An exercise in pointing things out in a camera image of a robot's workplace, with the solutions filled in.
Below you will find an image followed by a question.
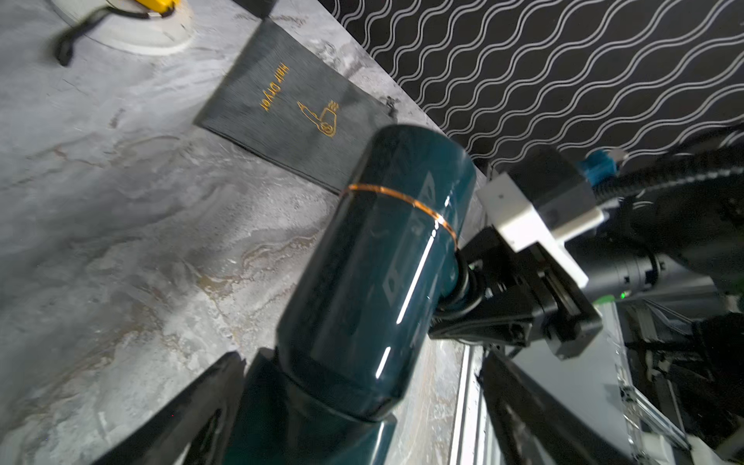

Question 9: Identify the dark green hair dryer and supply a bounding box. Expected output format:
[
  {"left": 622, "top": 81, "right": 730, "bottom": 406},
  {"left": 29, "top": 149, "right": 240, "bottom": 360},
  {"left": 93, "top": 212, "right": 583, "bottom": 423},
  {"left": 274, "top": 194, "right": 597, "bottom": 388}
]
[{"left": 224, "top": 125, "right": 476, "bottom": 464}]

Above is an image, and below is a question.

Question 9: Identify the white round coaster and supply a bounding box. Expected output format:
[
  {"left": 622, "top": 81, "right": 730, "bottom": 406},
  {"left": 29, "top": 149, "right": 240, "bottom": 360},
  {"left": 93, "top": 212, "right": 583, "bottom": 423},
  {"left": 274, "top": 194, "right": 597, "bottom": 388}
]
[{"left": 48, "top": 0, "right": 196, "bottom": 64}]

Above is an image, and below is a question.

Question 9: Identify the yellow tape measure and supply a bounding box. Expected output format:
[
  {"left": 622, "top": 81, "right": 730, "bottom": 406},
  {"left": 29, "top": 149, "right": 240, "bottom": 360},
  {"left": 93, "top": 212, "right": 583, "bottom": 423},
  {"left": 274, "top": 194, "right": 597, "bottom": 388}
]
[{"left": 137, "top": 0, "right": 180, "bottom": 16}]

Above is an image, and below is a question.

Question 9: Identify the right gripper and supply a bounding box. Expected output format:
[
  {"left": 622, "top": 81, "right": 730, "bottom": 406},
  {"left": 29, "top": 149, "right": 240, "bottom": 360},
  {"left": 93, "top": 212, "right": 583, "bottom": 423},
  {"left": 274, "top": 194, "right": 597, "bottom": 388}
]
[{"left": 428, "top": 227, "right": 604, "bottom": 360}]

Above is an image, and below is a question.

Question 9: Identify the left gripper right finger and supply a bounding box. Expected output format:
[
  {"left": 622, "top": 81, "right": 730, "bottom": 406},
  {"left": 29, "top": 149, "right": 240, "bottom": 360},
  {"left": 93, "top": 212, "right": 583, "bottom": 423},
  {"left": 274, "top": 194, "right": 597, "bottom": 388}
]
[{"left": 480, "top": 352, "right": 631, "bottom": 464}]

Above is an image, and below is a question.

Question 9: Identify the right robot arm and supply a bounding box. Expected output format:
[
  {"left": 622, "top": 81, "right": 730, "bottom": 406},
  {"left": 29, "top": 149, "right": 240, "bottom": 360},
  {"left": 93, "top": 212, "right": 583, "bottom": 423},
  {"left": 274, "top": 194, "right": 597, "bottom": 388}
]
[{"left": 429, "top": 143, "right": 743, "bottom": 358}]

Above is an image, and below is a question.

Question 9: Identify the dark grey hair dryer bag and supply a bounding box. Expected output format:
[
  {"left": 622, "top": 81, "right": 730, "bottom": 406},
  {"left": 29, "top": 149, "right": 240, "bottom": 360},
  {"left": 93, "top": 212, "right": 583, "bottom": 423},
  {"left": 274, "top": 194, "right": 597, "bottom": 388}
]
[{"left": 196, "top": 19, "right": 394, "bottom": 194}]

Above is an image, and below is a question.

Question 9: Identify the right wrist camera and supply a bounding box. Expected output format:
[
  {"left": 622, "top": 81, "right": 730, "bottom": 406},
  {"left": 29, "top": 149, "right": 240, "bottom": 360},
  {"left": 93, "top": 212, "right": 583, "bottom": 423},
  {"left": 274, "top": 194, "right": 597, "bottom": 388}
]
[{"left": 476, "top": 146, "right": 606, "bottom": 289}]

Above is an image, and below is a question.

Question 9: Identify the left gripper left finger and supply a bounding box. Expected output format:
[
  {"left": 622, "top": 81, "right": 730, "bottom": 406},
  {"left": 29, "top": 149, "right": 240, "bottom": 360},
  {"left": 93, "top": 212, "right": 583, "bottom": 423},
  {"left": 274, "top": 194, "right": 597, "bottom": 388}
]
[{"left": 96, "top": 352, "right": 245, "bottom": 464}]

